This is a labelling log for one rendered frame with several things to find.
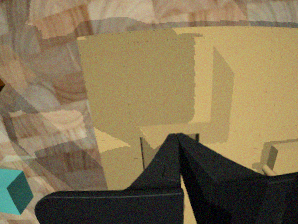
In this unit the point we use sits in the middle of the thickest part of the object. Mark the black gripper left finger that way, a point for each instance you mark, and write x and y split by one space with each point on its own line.
155 197

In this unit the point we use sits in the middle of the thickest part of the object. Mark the orange-brown block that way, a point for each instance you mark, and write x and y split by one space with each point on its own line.
1 85

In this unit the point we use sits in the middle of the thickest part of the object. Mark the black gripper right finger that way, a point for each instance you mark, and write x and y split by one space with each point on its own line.
223 192

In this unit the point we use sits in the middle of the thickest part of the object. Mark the teal square block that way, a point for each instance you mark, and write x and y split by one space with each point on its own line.
15 192

